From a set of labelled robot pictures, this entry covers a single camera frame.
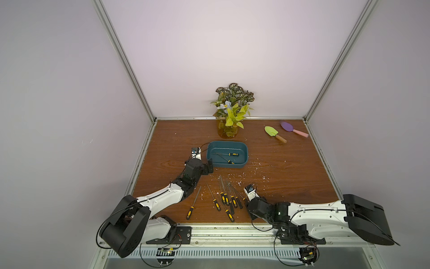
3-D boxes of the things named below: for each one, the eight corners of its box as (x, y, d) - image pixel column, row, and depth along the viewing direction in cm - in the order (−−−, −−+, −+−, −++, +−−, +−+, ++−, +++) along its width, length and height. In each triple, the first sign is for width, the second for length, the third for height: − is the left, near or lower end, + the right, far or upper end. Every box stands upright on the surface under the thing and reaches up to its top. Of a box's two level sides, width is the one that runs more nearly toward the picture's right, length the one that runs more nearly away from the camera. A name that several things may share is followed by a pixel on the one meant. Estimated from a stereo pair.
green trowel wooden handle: (262, 130, 117) (263, 128, 115) (266, 126, 119) (266, 124, 117) (285, 144, 109) (286, 141, 107) (288, 139, 111) (289, 137, 109)
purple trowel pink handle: (277, 125, 120) (278, 123, 118) (281, 121, 122) (282, 120, 121) (305, 141, 110) (306, 139, 109) (308, 137, 113) (309, 135, 111)
